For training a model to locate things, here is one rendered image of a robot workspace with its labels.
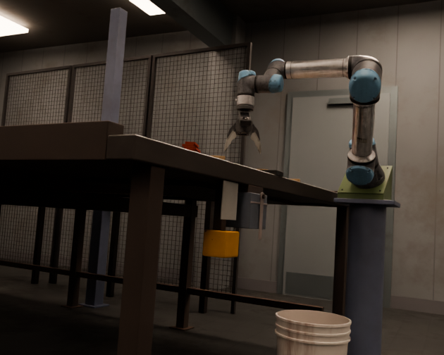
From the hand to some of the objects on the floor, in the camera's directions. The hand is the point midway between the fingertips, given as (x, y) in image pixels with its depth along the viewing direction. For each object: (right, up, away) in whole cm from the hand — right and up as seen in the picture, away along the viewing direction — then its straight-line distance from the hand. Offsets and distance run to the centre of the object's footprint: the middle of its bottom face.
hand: (242, 153), depth 206 cm
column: (+56, -108, +22) cm, 124 cm away
